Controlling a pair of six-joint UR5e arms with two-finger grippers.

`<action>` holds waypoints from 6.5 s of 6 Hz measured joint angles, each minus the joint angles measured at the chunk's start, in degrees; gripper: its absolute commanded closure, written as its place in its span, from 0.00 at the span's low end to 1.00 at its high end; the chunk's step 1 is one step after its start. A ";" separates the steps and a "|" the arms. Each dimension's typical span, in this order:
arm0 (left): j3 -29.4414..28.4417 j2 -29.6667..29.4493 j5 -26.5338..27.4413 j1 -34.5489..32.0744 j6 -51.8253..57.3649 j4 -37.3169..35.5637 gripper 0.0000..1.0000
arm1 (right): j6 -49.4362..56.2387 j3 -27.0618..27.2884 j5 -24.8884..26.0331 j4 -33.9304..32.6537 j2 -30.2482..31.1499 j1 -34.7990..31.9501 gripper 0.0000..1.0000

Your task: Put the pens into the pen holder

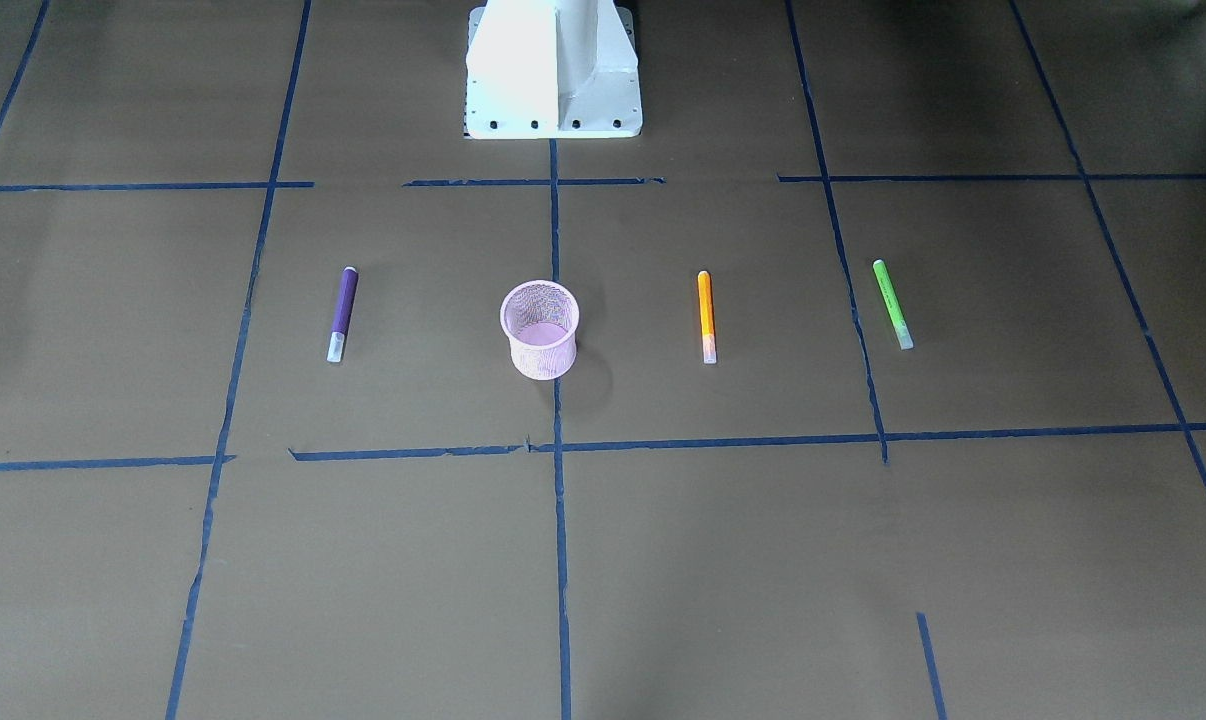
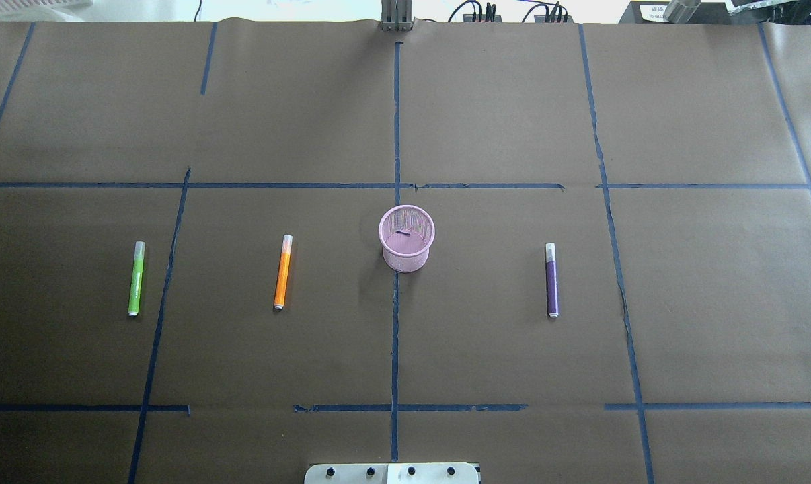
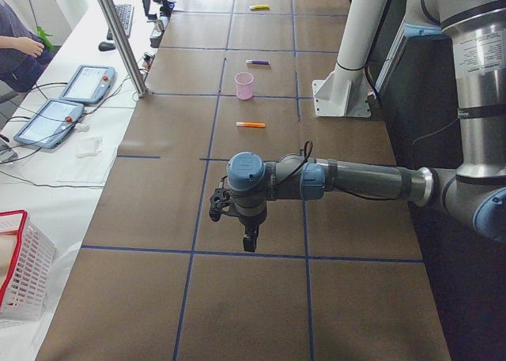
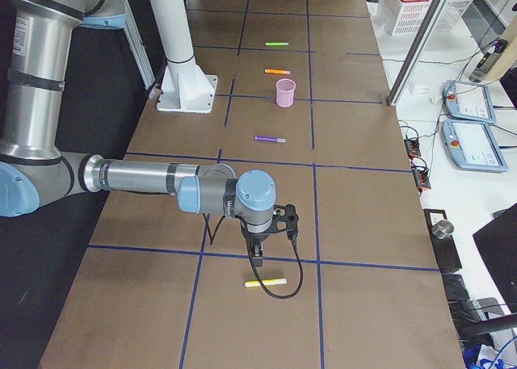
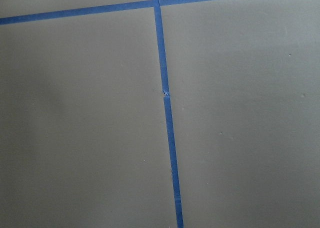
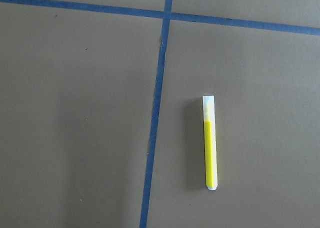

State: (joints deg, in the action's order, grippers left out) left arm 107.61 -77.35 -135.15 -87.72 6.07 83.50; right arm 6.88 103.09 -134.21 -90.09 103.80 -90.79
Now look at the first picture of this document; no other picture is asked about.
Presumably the green highlighter pen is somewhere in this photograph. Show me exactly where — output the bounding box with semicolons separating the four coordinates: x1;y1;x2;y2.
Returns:
872;258;915;351

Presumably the pink mesh pen holder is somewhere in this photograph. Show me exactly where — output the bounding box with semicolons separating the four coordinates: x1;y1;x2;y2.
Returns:
499;279;580;381

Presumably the orange highlighter pen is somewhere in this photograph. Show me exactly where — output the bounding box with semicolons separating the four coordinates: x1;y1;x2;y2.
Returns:
696;270;718;365

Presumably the purple highlighter pen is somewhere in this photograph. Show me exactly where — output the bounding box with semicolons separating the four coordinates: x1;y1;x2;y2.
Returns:
327;267;359;364

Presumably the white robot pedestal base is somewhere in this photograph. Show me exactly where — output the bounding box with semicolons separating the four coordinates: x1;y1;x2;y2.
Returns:
463;1;644;141

